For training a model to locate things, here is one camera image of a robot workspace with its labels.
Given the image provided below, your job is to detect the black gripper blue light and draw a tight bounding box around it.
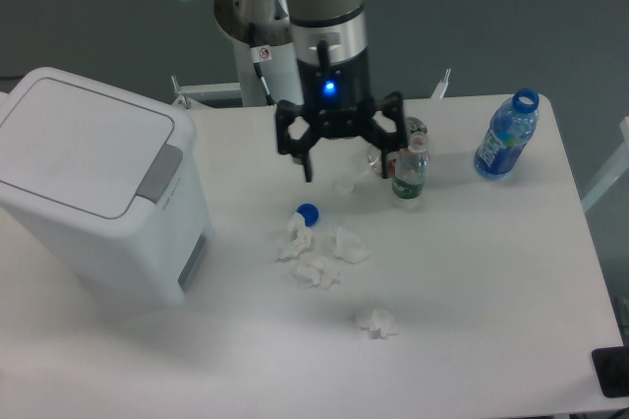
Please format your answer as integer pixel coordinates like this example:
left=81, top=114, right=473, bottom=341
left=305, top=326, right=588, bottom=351
left=273, top=39, right=409, bottom=184

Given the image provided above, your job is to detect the white push-top trash can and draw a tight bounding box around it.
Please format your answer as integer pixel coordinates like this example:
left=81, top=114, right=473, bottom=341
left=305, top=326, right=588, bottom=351
left=1, top=67, right=211, bottom=306

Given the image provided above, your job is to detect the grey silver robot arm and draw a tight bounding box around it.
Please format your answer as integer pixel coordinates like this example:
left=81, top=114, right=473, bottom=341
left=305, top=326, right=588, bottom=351
left=183, top=0, right=408, bottom=170

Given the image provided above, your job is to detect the crushed red soda can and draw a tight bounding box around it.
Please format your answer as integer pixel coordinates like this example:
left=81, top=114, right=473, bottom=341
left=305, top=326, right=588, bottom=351
left=367, top=116, right=428, bottom=177

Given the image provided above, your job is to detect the clear green-label water bottle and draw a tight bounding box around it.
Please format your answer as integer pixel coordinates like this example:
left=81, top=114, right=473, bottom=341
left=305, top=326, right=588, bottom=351
left=392, top=131, right=429, bottom=202

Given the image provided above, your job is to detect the blue bottle cap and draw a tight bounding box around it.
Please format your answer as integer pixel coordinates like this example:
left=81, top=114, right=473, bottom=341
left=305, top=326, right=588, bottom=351
left=296, top=203, right=320, bottom=227

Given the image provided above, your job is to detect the crumpled white tissue left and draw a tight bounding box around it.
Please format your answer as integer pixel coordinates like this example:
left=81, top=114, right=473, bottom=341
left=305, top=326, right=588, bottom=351
left=277, top=212, right=313, bottom=262

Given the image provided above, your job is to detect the crumpled white tissue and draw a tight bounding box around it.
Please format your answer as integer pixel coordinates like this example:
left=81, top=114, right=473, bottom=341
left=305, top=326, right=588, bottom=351
left=355, top=308, right=399, bottom=339
left=291, top=254, right=340, bottom=289
left=331, top=227, right=370, bottom=265
left=277, top=212, right=313, bottom=262

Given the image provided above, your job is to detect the crumpled white tissue right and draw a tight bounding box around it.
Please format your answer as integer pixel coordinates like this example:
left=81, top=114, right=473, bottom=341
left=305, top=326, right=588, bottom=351
left=331, top=227, right=370, bottom=265

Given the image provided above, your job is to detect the crumpled white tissue middle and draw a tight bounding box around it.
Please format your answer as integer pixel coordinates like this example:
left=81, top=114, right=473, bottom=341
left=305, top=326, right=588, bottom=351
left=291, top=254, right=340, bottom=289

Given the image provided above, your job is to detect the blue plastic drink bottle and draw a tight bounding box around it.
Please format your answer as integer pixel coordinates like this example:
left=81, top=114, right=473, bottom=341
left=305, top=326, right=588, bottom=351
left=474, top=88, right=540, bottom=179

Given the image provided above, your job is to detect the crumpled white tissue lower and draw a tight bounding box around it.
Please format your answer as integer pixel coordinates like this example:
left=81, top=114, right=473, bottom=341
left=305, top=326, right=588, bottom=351
left=355, top=308, right=399, bottom=339

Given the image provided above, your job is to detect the black device at edge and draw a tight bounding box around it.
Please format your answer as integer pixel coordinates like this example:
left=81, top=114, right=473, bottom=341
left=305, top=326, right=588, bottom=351
left=592, top=346, right=628, bottom=398

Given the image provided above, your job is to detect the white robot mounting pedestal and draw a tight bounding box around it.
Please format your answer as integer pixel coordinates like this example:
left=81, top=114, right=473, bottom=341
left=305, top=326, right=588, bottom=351
left=232, top=25, right=303, bottom=107

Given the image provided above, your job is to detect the white table clamp bracket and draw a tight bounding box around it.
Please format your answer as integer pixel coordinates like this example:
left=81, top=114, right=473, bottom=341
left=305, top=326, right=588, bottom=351
left=431, top=68, right=451, bottom=99

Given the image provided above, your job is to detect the white left frame rail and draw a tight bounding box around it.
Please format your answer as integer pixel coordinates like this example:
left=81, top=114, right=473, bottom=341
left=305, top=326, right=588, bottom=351
left=170, top=75, right=243, bottom=109

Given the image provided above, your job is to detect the white frame at right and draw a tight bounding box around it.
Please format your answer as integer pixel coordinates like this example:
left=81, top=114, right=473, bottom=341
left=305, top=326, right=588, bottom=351
left=581, top=117, right=628, bottom=213

